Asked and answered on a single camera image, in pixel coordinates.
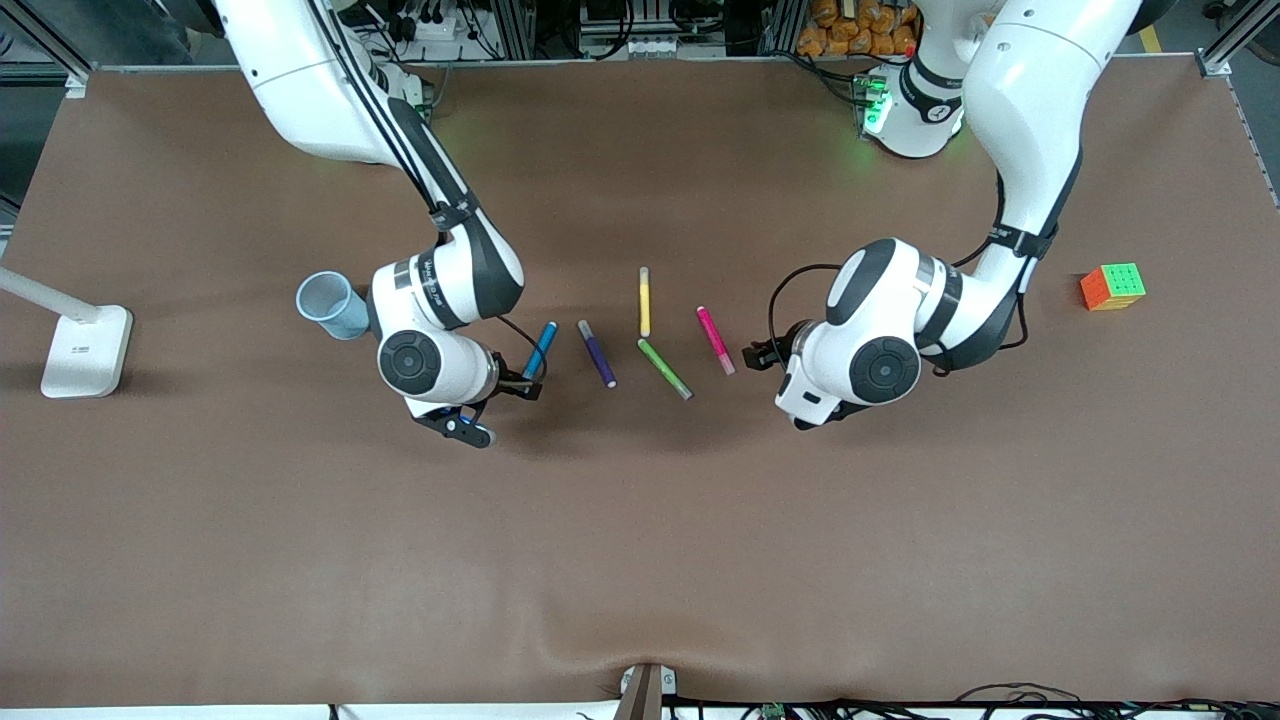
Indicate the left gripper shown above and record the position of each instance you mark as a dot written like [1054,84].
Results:
[772,354]

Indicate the blue marker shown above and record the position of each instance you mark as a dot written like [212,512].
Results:
[543,345]

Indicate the pink marker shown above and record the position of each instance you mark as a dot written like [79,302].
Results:
[714,338]

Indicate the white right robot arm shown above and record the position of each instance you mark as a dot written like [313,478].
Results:
[300,80]

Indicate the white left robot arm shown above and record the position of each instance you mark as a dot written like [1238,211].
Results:
[1030,100]

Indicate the purple marker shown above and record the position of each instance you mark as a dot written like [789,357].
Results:
[597,355]

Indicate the green marker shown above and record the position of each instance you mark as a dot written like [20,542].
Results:
[663,368]

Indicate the yellow marker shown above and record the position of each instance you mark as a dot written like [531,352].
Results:
[645,305]

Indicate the blue plastic cup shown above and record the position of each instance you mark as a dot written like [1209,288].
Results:
[330,300]

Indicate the white connector strip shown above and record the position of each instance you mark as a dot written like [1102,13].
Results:
[658,48]

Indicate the bag of orange items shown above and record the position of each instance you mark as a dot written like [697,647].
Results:
[850,35]

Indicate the colourful puzzle cube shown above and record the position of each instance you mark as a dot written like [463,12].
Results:
[1112,288]

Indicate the green circuit board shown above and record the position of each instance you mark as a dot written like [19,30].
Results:
[772,712]

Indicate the white power strip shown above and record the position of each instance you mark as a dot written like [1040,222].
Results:
[428,28]

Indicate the aluminium frame post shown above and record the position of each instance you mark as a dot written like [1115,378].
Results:
[1225,55]
[60,50]

